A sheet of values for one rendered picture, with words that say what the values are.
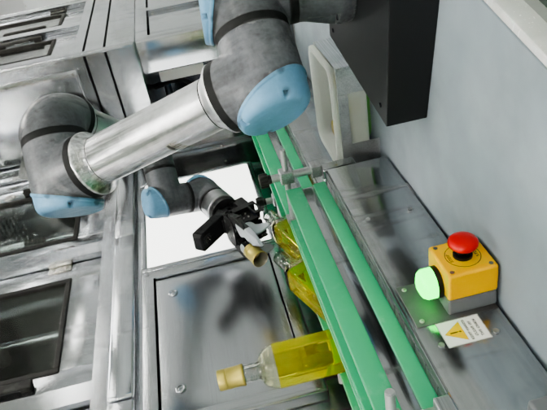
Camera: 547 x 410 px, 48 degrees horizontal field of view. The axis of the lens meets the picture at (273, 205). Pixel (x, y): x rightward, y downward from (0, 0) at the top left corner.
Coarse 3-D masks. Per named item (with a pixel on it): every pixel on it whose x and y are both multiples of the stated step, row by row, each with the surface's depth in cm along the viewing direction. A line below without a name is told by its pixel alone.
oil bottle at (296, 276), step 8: (288, 264) 117; (296, 264) 117; (288, 272) 116; (296, 272) 115; (304, 272) 114; (288, 280) 117; (296, 280) 114; (304, 280) 112; (296, 288) 115; (304, 288) 112; (312, 288) 110; (304, 296) 113; (312, 296) 110; (312, 304) 112; (320, 312) 110
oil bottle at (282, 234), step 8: (272, 224) 130; (280, 224) 129; (288, 224) 129; (272, 232) 132; (280, 232) 127; (288, 232) 126; (280, 240) 129; (288, 240) 125; (288, 248) 127; (296, 248) 123; (296, 256) 125
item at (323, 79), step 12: (312, 48) 125; (312, 60) 129; (324, 60) 118; (312, 72) 131; (324, 72) 131; (324, 84) 132; (324, 96) 134; (336, 96) 118; (324, 108) 136; (336, 108) 118; (324, 120) 137; (336, 120) 120; (324, 132) 138; (336, 132) 121; (324, 144) 135; (336, 144) 122; (336, 156) 129
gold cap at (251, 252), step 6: (246, 246) 127; (252, 246) 126; (258, 246) 126; (246, 252) 126; (252, 252) 124; (258, 252) 124; (264, 252) 124; (252, 258) 124; (258, 258) 127; (264, 258) 126; (258, 264) 126
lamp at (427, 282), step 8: (424, 272) 83; (432, 272) 82; (416, 280) 84; (424, 280) 82; (432, 280) 82; (440, 280) 82; (424, 288) 82; (432, 288) 82; (440, 288) 82; (424, 296) 83; (432, 296) 82; (440, 296) 83
